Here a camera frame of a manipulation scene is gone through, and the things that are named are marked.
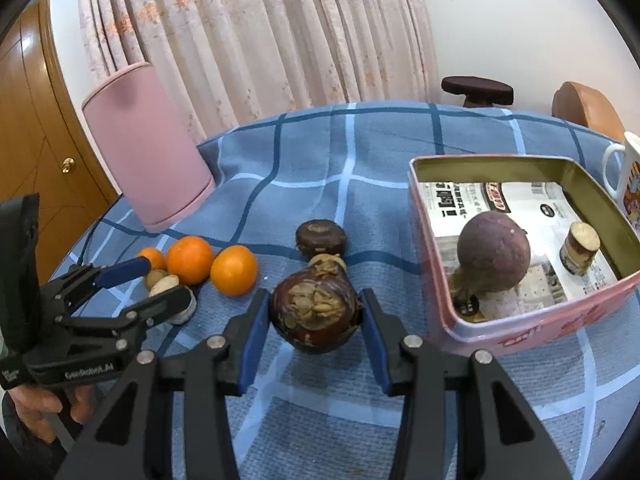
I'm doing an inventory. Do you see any round purple fruit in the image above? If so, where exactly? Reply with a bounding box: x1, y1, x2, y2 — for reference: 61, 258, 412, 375
452, 211, 532, 307

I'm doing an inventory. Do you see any brown leather sofa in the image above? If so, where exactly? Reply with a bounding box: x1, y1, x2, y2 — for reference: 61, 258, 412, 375
551, 81, 627, 143

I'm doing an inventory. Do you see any dark brown mangosteen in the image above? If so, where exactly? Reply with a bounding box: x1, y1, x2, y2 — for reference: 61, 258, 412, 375
295, 219, 348, 260
270, 267, 360, 355

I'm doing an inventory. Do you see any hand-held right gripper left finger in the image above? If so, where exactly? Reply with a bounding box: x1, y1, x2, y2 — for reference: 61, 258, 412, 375
52, 287, 273, 480

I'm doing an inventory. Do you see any pink chair back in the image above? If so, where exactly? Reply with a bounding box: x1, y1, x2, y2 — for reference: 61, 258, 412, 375
81, 61, 217, 233

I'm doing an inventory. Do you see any floral pink curtain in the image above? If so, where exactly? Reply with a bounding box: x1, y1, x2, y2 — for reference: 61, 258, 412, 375
75, 0, 441, 146

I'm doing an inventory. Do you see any cut cream-topped brown fruit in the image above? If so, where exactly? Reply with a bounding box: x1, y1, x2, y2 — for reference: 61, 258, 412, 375
150, 276, 198, 325
559, 221, 601, 276

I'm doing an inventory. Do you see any person's left hand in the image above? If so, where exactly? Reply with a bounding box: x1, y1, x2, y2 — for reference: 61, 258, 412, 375
7, 382, 97, 444

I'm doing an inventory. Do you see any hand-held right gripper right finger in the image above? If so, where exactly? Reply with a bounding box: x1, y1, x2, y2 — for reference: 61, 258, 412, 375
357, 287, 573, 480

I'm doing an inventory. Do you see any pink metal tin box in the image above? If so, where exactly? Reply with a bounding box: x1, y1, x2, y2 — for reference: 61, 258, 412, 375
407, 155, 640, 358

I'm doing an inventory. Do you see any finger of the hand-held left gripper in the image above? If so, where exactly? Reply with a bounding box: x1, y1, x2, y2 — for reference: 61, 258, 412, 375
64, 289, 197, 357
45, 256, 154, 317

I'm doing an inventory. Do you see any newspaper lining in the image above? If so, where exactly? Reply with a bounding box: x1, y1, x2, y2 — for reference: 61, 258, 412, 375
422, 180, 618, 322

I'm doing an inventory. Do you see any white printed mug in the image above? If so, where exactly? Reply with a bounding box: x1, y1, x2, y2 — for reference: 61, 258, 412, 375
601, 131, 640, 231

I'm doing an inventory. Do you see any small orange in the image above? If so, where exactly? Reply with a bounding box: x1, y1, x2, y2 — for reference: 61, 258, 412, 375
136, 247, 167, 272

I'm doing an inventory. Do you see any dark brown round stool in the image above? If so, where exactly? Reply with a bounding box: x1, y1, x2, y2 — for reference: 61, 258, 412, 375
441, 76, 515, 108

